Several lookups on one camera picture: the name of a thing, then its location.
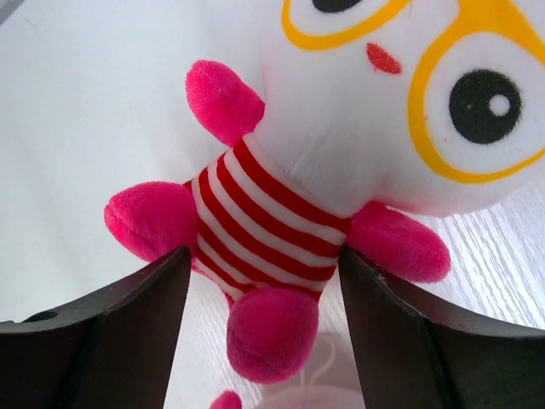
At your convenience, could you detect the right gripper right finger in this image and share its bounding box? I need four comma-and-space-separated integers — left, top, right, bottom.
339, 247, 544, 409

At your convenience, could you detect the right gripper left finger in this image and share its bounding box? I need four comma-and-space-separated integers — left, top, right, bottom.
1, 248, 191, 409

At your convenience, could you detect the pink plush toy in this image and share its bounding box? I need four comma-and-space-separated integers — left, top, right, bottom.
208, 331, 367, 409
104, 1, 544, 383

